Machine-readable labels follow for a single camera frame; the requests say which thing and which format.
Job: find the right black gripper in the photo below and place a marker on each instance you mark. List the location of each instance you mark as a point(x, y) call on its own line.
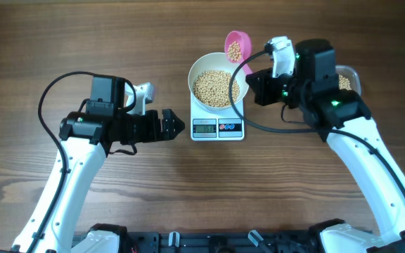
point(262, 86)

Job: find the soybeans in scoop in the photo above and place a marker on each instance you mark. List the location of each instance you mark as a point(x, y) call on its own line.
point(234, 51)

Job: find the white digital kitchen scale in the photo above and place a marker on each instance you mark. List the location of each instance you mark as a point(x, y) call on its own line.
point(215, 124)

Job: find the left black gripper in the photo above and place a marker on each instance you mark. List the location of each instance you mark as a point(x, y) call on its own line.
point(153, 134)

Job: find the soybeans pile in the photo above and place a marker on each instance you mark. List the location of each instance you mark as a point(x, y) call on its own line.
point(344, 83)

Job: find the pink measuring scoop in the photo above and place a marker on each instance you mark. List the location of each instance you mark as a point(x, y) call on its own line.
point(245, 45)

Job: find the white bowl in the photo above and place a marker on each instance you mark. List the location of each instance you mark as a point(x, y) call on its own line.
point(211, 61)

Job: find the soybeans in bowl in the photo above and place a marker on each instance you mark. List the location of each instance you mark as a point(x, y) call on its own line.
point(212, 88)

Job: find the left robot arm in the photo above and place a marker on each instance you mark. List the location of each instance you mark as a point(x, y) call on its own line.
point(83, 144)

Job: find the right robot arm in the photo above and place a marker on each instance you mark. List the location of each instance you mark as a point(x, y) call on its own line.
point(304, 76)

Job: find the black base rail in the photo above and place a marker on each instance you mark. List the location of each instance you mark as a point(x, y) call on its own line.
point(154, 242)

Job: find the clear plastic container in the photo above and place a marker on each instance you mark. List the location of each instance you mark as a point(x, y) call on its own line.
point(352, 75)

